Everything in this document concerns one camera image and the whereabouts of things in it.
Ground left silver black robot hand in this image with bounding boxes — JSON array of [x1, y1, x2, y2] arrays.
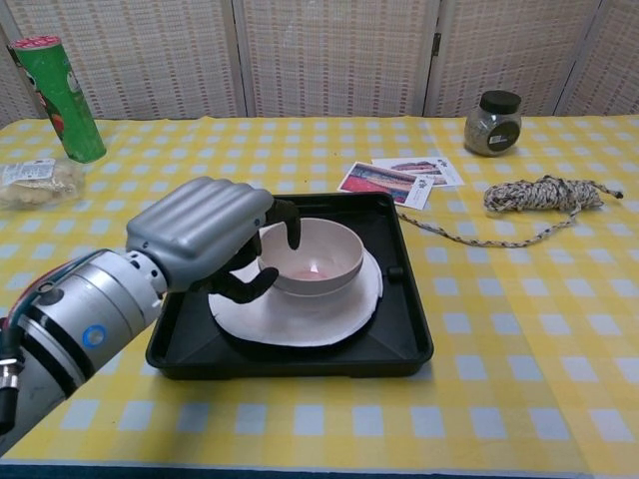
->
[[125, 177, 302, 304]]

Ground woven folding screen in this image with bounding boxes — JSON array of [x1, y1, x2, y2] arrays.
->
[[0, 0, 639, 121]]

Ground yellow checkered tablecloth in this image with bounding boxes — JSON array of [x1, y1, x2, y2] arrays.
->
[[0, 115, 639, 475]]

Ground postcard with red photo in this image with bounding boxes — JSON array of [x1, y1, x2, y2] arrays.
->
[[336, 162, 434, 210]]

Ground clear snack bag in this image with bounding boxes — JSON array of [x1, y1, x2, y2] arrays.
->
[[0, 157, 87, 211]]

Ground speckled braided rope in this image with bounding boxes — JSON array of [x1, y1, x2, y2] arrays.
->
[[396, 174, 625, 249]]

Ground white paper plate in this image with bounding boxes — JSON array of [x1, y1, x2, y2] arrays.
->
[[207, 243, 384, 348]]

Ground white postcard with building photo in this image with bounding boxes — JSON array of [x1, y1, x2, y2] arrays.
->
[[370, 157, 466, 189]]

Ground green chips can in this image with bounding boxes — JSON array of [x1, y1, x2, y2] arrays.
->
[[8, 34, 108, 166]]

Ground black plastic tray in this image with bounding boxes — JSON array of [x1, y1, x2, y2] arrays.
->
[[145, 193, 434, 381]]

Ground glass jar black lid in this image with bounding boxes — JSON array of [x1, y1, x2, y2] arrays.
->
[[463, 90, 522, 159]]

